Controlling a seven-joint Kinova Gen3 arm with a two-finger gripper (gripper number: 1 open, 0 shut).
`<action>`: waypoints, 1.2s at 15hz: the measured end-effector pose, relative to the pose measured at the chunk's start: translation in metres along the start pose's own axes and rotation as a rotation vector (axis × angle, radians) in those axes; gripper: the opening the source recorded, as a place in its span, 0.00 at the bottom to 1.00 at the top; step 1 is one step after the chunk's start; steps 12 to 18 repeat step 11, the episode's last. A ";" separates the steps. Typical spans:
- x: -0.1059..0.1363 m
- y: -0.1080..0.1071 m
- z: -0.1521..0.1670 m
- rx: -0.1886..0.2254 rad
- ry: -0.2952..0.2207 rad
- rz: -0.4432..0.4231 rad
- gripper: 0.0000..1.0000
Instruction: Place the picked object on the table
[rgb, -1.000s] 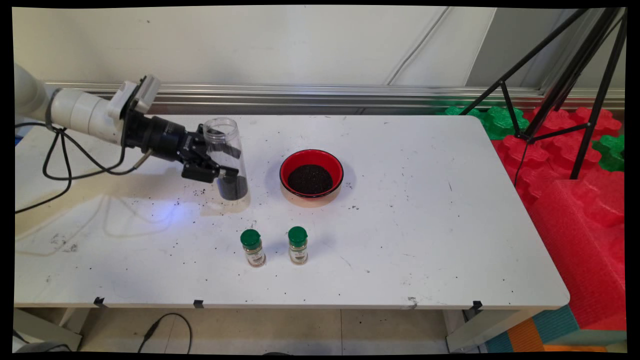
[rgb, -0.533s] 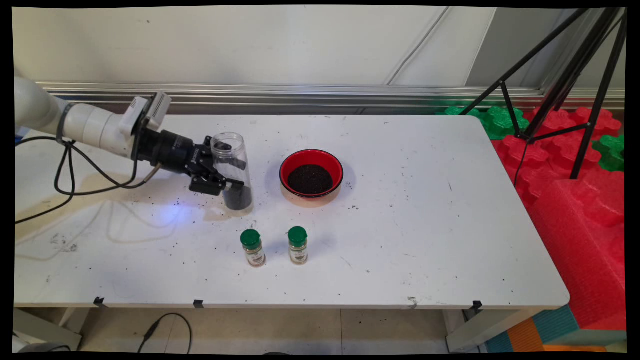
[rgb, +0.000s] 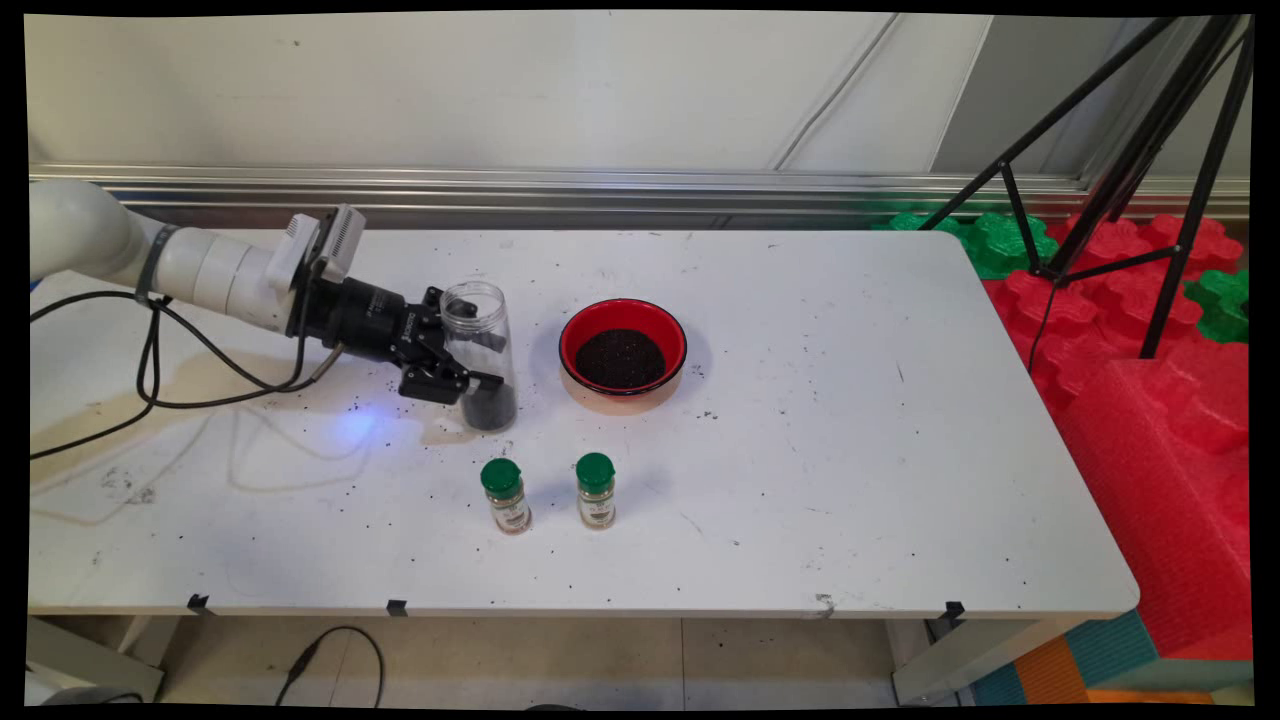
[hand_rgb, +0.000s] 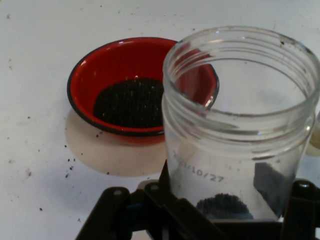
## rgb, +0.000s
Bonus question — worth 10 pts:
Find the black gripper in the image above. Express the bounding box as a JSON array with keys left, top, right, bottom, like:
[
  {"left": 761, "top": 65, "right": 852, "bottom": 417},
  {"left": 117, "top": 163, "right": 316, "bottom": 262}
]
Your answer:
[{"left": 297, "top": 278, "right": 504, "bottom": 406}]

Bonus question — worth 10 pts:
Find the clear jar with black seeds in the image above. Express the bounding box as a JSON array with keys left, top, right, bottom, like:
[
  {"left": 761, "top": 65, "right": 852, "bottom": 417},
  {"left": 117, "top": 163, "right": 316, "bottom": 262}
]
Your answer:
[{"left": 438, "top": 281, "right": 519, "bottom": 433}]

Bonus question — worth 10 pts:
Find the spice jar with green lid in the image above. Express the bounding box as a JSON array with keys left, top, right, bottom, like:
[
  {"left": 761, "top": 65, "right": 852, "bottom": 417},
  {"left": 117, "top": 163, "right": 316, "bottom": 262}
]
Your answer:
[
  {"left": 479, "top": 458, "right": 534, "bottom": 535},
  {"left": 574, "top": 452, "right": 618, "bottom": 530}
]

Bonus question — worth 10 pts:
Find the red bowl with black seeds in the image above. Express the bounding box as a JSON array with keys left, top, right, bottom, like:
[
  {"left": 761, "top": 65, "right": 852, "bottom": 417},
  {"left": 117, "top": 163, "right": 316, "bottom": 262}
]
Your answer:
[{"left": 558, "top": 298, "right": 689, "bottom": 416}]

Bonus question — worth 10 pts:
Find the grey table leg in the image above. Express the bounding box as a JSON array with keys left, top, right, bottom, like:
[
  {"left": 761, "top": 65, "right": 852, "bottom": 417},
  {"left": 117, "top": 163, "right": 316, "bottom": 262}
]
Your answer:
[
  {"left": 28, "top": 615, "right": 166, "bottom": 703},
  {"left": 890, "top": 617, "right": 1086, "bottom": 706}
]

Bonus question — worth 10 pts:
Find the green foam block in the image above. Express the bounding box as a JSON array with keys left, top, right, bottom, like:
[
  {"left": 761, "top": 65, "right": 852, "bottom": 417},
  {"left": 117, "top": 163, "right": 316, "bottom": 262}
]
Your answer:
[
  {"left": 962, "top": 212, "right": 1059, "bottom": 281},
  {"left": 875, "top": 210, "right": 963, "bottom": 236},
  {"left": 1185, "top": 268, "right": 1251, "bottom": 346}
]

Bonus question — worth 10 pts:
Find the orange foam tile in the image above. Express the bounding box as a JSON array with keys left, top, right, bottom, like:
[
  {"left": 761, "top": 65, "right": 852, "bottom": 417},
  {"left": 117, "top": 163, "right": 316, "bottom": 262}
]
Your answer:
[{"left": 1015, "top": 635, "right": 1216, "bottom": 706}]

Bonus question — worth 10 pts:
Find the black tripod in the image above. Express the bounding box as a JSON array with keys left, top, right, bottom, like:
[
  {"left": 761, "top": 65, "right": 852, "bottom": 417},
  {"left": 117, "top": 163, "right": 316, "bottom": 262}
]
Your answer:
[{"left": 915, "top": 15, "right": 1256, "bottom": 376}]

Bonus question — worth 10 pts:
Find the teal foam tile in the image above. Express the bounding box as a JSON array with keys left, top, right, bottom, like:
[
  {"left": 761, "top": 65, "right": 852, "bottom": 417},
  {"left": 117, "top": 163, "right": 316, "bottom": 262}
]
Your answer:
[{"left": 970, "top": 610, "right": 1161, "bottom": 706}]

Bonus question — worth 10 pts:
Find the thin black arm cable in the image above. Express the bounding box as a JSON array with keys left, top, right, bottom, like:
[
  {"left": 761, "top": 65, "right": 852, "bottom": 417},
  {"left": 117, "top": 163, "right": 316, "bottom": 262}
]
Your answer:
[{"left": 30, "top": 290, "right": 347, "bottom": 461}]

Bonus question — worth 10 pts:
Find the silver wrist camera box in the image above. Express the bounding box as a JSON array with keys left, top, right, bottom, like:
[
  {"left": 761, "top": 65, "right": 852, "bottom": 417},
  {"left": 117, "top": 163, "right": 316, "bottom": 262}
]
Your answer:
[{"left": 288, "top": 204, "right": 367, "bottom": 291}]

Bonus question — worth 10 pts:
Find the aluminium wall rail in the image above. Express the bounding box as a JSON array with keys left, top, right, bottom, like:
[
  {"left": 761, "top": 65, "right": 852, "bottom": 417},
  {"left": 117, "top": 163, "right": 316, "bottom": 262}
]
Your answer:
[{"left": 30, "top": 163, "right": 1251, "bottom": 223}]

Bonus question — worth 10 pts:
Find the black floor cable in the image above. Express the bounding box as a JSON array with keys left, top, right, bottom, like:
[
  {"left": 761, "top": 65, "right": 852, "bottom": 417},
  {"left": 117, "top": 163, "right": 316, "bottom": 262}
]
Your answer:
[{"left": 275, "top": 626, "right": 384, "bottom": 709}]

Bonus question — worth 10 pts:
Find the thin black tripod cable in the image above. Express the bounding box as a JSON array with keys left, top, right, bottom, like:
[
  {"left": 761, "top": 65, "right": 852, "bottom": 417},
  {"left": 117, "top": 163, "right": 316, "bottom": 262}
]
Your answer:
[{"left": 1028, "top": 280, "right": 1061, "bottom": 373}]

